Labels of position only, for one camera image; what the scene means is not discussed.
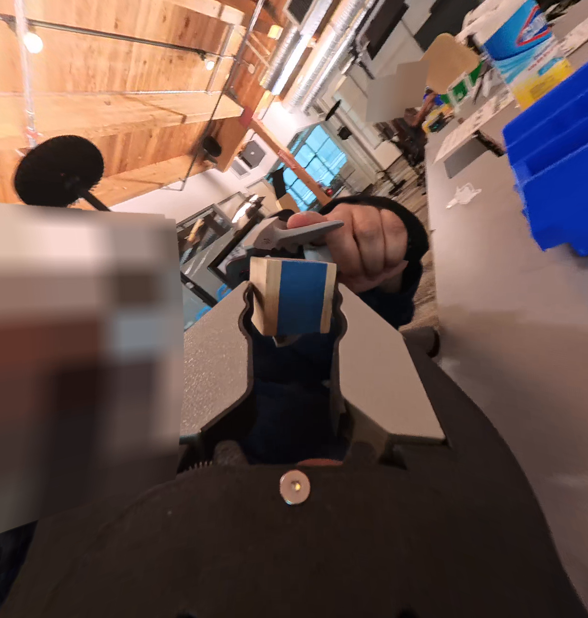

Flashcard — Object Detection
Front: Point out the white blue yellow wipes canister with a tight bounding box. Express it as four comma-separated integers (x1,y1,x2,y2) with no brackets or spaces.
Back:
481,0,575,111

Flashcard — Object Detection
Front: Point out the crumpled white wrapper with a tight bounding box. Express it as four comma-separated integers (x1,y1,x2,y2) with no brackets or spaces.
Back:
446,183,483,209

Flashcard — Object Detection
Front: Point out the large paned window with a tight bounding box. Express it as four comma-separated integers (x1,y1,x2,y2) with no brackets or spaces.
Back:
277,125,349,203

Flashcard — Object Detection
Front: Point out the silver ventilation duct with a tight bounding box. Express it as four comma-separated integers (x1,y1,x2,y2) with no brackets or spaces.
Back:
262,0,372,114

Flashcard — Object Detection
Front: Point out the person's left hand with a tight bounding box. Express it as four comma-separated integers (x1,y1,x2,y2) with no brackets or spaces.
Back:
287,200,410,293

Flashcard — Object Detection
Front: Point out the black round ceiling fixture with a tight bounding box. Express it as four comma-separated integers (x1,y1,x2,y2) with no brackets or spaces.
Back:
13,135,112,213

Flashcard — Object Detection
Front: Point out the blue plastic bin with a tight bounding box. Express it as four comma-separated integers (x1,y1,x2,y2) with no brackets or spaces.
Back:
502,62,588,258

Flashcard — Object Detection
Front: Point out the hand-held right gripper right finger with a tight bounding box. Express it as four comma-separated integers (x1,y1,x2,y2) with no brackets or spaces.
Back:
329,282,445,455

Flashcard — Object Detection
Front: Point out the blue-striped wooden cube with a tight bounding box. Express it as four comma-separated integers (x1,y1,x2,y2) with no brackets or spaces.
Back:
250,257,337,336

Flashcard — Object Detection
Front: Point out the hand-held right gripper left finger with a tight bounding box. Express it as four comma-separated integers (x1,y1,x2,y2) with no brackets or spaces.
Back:
180,282,256,436

